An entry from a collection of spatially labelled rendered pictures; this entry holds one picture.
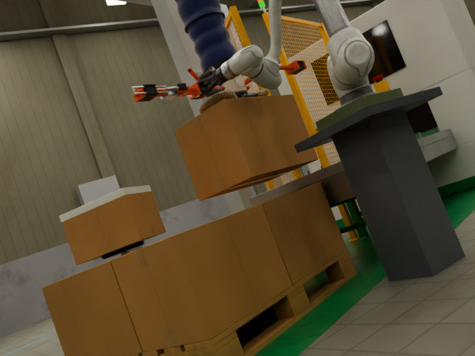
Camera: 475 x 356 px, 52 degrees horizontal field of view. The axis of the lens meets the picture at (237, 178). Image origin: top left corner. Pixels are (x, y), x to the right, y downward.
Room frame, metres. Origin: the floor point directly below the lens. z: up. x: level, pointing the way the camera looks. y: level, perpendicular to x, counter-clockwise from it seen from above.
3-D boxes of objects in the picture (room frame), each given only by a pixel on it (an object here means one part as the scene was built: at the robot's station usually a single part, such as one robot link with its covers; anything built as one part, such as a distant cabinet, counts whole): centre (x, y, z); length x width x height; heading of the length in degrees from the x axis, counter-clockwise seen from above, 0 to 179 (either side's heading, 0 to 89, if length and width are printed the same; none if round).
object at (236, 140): (2.65, -0.12, 0.87); 0.60 x 0.40 x 0.40; 139
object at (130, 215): (3.80, 1.03, 0.82); 0.60 x 0.40 x 0.40; 72
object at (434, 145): (3.64, -1.28, 0.50); 2.31 x 0.05 x 0.19; 142
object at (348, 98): (2.28, -0.67, 0.84); 0.22 x 0.18 x 0.06; 128
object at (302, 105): (4.57, -1.06, 1.05); 1.17 x 0.10 x 2.10; 142
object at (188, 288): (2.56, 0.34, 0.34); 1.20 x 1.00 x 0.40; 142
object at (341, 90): (2.26, -0.66, 0.98); 0.18 x 0.16 x 0.22; 177
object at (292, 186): (2.91, -0.31, 0.58); 0.70 x 0.03 x 0.06; 52
